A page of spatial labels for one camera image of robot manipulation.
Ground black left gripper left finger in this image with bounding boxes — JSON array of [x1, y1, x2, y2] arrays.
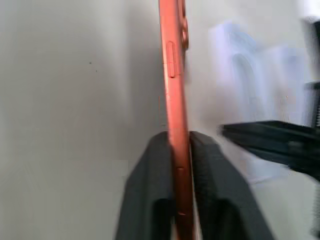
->
[[113, 131, 179, 240]]

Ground orange smartphone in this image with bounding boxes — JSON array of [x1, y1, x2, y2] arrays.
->
[[157, 0, 199, 240]]

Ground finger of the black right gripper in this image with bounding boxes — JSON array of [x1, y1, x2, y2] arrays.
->
[[219, 120, 320, 148], [232, 136, 320, 182]]

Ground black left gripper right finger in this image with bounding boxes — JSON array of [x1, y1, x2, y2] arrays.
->
[[189, 130, 276, 240]]

